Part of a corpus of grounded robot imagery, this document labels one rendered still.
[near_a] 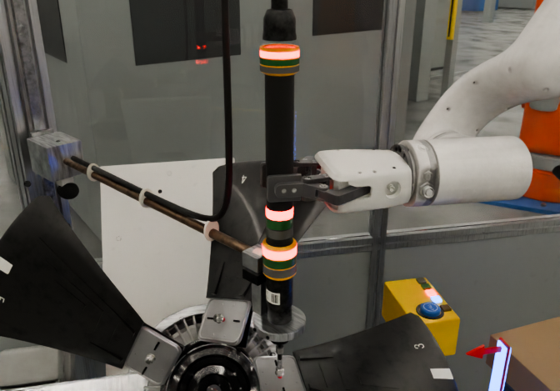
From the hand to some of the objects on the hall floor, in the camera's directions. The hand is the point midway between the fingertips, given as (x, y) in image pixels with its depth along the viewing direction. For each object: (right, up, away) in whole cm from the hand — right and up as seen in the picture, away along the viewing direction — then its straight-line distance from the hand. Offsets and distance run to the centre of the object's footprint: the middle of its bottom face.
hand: (280, 181), depth 65 cm
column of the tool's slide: (-52, -119, +101) cm, 165 cm away
